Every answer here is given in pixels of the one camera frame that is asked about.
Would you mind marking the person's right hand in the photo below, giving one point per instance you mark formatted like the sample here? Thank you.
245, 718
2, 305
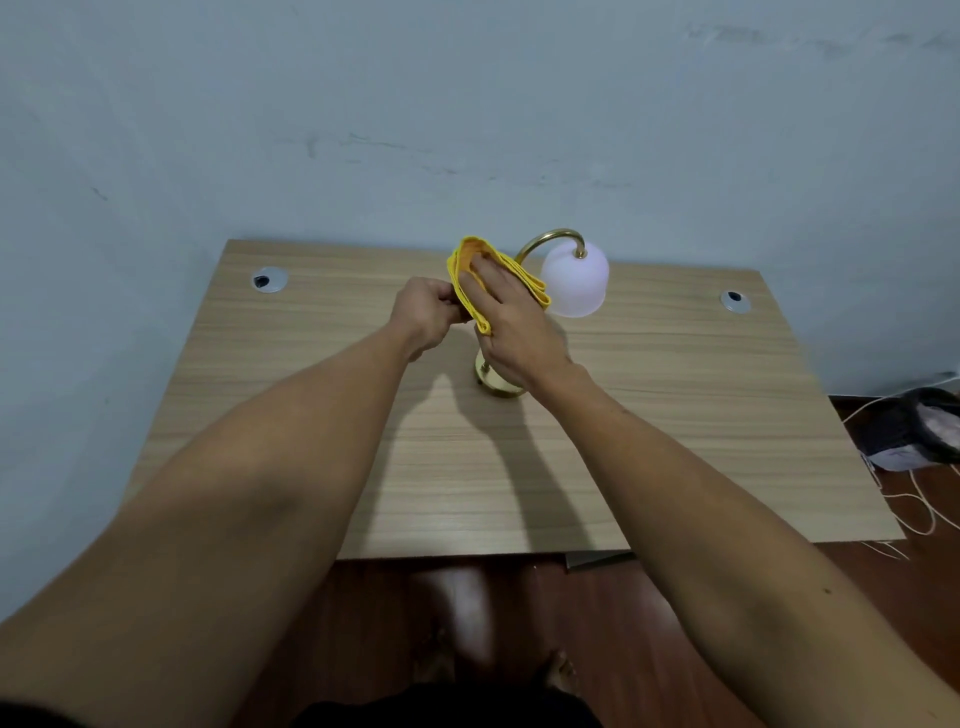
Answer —
521, 337

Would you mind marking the person's left hand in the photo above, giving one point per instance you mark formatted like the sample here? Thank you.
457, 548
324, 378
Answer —
420, 311

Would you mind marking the person's right fingers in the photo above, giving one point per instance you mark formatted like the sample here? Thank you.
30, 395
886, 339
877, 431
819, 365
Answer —
491, 283

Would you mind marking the person's left fingers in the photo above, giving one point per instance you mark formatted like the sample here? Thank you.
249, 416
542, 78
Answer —
447, 304

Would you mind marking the yellow cleaning cloth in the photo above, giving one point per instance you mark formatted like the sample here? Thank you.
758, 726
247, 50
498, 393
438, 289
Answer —
466, 255

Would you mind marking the person's right forearm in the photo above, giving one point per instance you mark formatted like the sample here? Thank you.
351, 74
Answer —
712, 540

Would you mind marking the person's left forearm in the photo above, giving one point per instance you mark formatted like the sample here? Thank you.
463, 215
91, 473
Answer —
225, 487

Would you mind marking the gold lamp with white shade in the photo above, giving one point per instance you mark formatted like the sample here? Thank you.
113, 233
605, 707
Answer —
576, 279

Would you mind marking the person's right foot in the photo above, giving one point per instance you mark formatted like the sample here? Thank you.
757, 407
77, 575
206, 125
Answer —
559, 671

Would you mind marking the black and white bag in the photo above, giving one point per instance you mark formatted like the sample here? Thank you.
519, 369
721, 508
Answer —
900, 431

